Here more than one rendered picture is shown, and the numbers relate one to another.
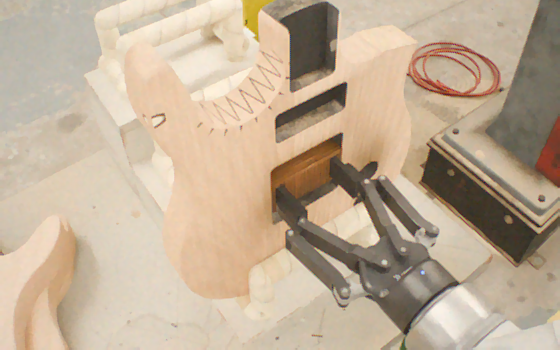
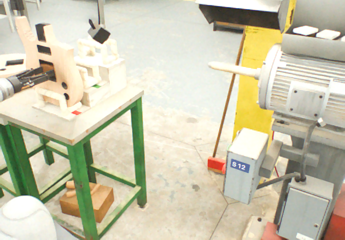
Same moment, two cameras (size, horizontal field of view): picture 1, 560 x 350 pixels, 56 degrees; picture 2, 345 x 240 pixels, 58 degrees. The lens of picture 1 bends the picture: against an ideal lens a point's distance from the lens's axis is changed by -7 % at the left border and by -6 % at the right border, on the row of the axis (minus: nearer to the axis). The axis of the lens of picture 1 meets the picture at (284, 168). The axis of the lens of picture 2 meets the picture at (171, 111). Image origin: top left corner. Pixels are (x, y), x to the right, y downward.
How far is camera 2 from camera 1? 1.58 m
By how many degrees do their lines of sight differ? 53
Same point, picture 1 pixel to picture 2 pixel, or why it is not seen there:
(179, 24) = (89, 42)
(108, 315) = not seen: hidden behind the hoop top
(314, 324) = (40, 115)
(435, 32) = not seen: outside the picture
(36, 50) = (219, 96)
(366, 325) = (41, 122)
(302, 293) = (49, 110)
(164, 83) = (17, 21)
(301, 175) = (45, 67)
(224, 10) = (98, 45)
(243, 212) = (35, 66)
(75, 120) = (193, 121)
